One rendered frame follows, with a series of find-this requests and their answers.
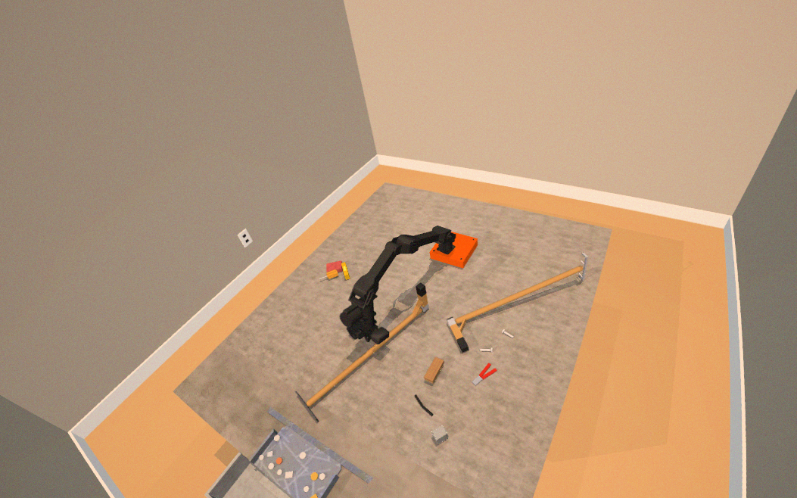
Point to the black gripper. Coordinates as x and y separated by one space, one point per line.
376 334

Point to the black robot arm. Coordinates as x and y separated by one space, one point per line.
367 285

